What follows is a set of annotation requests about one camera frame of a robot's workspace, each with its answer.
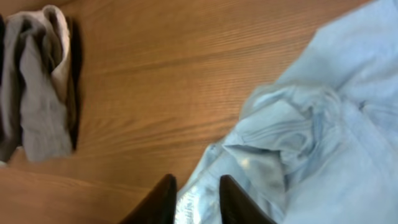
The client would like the folded grey garment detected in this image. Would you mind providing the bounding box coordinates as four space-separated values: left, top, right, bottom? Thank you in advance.
1 5 76 164

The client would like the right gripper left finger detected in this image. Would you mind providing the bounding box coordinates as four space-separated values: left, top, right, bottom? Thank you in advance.
119 174 177 224

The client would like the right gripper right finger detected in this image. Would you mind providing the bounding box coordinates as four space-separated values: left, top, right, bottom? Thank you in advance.
219 175 276 224

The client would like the light blue t-shirt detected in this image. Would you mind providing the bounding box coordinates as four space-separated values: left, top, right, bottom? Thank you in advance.
175 0 397 223

